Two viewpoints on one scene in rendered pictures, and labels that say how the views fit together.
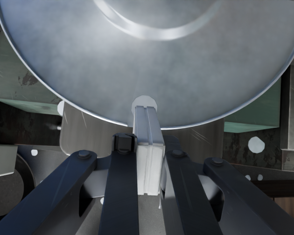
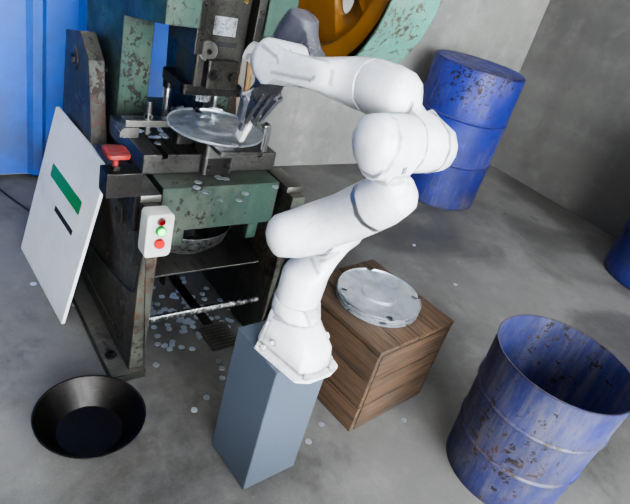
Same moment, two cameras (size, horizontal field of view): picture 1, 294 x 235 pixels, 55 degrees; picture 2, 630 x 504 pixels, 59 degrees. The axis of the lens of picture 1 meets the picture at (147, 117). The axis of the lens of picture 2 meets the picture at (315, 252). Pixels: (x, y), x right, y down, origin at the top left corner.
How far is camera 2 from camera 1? 1.54 m
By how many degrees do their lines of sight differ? 53
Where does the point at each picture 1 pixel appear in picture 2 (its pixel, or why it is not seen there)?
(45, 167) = not seen: hidden behind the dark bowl
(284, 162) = (291, 195)
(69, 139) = (221, 150)
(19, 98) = (175, 187)
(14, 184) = (107, 418)
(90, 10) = (205, 133)
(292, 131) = (285, 183)
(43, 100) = (185, 187)
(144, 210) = not seen: hidden behind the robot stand
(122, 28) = (216, 135)
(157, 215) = not seen: hidden behind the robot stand
